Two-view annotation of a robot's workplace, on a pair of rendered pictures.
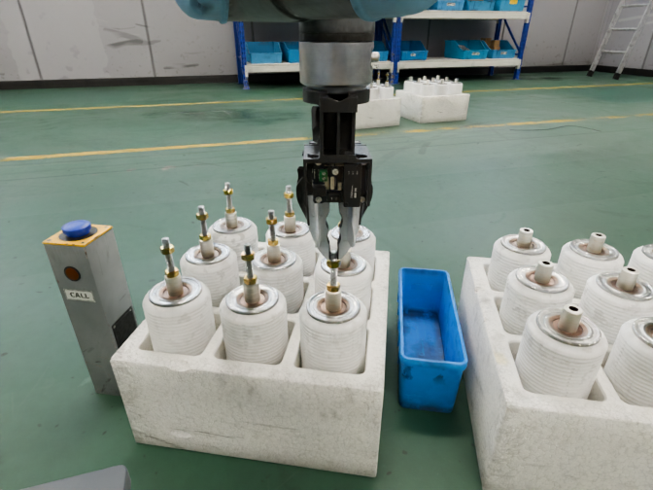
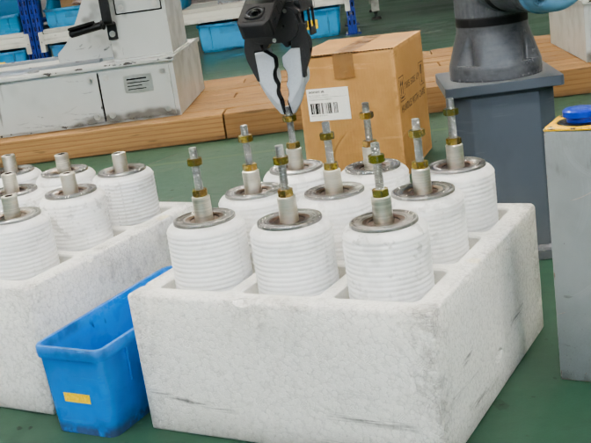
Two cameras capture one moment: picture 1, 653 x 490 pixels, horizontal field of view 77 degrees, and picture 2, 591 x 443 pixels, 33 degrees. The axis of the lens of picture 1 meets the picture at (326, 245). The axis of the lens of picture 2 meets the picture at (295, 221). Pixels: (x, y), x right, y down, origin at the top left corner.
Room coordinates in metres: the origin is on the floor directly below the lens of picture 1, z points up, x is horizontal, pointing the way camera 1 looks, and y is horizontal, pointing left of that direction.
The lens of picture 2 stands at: (1.75, 0.48, 0.56)
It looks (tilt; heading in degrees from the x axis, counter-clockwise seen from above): 16 degrees down; 202
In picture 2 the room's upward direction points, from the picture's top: 8 degrees counter-clockwise
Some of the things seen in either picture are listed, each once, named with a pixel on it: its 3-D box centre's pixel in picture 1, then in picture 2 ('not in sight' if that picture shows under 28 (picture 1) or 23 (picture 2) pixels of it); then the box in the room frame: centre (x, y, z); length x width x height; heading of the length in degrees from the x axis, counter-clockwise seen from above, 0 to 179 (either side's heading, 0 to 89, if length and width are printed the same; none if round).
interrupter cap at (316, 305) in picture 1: (333, 306); (295, 168); (0.48, -0.01, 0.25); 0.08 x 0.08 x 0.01
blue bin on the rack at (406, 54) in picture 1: (405, 50); not in sight; (5.74, -1.00, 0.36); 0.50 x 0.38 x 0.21; 18
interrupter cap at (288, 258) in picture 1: (274, 259); (334, 192); (0.61, 0.09, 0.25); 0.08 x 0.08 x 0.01
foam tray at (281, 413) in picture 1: (279, 333); (350, 312); (0.61, 0.09, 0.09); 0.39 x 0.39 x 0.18; 81
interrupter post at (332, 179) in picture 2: (273, 252); (332, 181); (0.61, 0.09, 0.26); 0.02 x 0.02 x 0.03
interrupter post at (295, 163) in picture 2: (333, 298); (295, 159); (0.48, -0.01, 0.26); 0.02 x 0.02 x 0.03
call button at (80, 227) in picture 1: (77, 229); (580, 116); (0.58, 0.39, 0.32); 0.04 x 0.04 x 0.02
